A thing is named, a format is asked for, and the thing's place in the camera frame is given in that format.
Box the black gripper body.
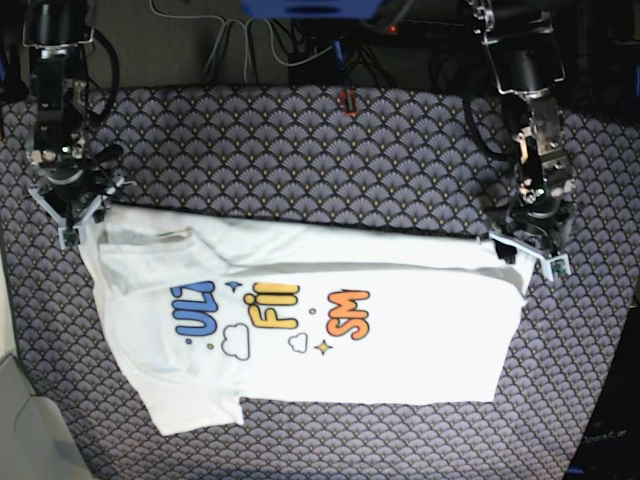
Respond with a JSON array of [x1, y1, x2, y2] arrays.
[[29, 147, 109, 216], [507, 193, 575, 240]]

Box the white printed T-shirt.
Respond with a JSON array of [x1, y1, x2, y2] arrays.
[[79, 206, 535, 435]]

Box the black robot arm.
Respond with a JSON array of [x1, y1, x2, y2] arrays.
[[22, 1, 98, 228], [468, 1, 575, 271]]

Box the purple fan-pattern table mat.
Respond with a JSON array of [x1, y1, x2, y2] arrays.
[[1, 87, 639, 479]]

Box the black power strip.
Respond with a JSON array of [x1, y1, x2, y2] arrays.
[[383, 20, 474, 37]]

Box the red black clamp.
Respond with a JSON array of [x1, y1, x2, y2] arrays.
[[339, 88, 358, 117]]

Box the grey plastic bin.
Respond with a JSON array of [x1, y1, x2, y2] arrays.
[[1, 355, 92, 479]]

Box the blue box at top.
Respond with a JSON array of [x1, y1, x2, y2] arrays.
[[242, 0, 382, 20]]

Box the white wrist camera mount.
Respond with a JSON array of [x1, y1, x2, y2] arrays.
[[28, 177, 135, 250], [476, 231, 572, 283]]

